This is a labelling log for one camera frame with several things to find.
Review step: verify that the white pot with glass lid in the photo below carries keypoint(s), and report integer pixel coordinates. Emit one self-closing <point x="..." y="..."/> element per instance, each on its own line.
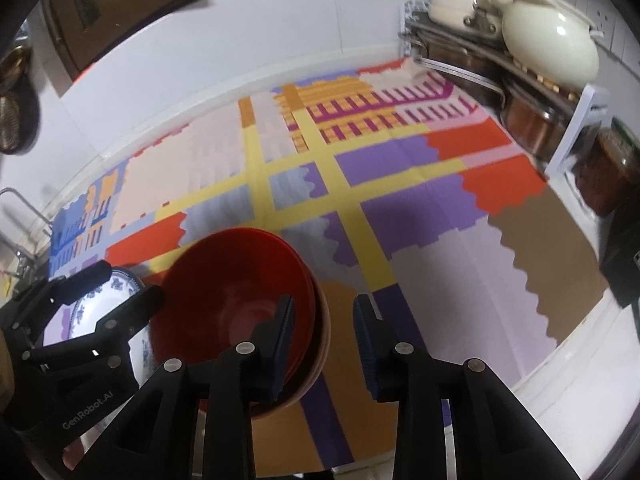
<point x="452" y="5"/>

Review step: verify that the small brass saucepan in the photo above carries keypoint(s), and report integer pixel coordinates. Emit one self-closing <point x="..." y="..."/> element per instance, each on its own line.
<point x="15" y="65"/>

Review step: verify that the person's left hand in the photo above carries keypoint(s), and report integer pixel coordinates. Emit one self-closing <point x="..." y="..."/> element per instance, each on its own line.
<point x="74" y="455"/>

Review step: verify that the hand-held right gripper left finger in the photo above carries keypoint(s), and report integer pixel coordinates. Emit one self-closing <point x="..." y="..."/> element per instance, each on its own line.
<point x="284" y="350"/>

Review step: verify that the metal corner shelf rack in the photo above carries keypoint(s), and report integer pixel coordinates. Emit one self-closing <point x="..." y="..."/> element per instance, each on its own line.
<point x="580" y="120"/>

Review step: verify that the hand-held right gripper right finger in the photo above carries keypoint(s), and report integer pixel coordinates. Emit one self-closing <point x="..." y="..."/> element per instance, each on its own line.
<point x="367" y="350"/>

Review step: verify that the colourful patchwork mat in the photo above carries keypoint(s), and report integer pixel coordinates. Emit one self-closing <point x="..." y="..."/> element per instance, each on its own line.
<point x="425" y="240"/>

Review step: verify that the red bowl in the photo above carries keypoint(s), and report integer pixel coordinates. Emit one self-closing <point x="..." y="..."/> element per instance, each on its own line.
<point x="215" y="290"/>

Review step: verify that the blue floral white plate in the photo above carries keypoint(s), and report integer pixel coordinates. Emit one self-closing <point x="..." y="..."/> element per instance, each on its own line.
<point x="95" y="310"/>

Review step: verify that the white wall outlet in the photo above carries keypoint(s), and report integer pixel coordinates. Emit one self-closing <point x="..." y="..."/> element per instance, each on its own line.
<point x="580" y="2"/>

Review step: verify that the black countertop appliance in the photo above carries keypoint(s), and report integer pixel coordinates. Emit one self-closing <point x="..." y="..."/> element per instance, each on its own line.
<point x="622" y="260"/>

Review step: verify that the glass jar of sauce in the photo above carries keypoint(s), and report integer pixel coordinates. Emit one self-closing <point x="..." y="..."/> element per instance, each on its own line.
<point x="610" y="170"/>

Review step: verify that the dark brown window frame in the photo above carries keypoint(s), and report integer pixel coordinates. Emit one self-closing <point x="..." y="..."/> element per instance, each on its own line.
<point x="150" y="10"/>

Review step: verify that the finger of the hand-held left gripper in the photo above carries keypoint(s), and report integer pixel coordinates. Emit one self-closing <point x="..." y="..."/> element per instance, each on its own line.
<point x="75" y="287"/>
<point x="135" y="312"/>

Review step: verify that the cream ceramic pot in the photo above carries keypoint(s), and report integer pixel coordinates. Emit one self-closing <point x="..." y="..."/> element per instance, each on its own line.
<point x="550" y="45"/>

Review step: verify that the stainless steel pot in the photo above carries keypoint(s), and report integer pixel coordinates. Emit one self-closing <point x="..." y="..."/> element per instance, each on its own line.
<point x="460" y="65"/>
<point x="532" y="125"/>

